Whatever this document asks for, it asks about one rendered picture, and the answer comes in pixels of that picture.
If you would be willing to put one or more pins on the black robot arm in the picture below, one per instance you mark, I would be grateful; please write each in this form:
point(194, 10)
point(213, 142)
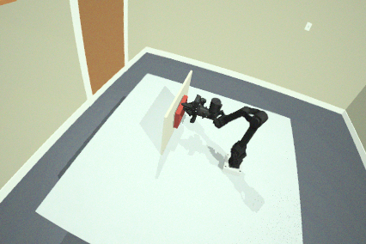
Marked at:
point(238, 150)

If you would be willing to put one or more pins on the beige flat board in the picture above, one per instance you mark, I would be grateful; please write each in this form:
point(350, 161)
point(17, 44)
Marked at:
point(168, 123)

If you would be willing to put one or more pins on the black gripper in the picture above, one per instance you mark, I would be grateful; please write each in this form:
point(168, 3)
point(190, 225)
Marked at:
point(190, 109)

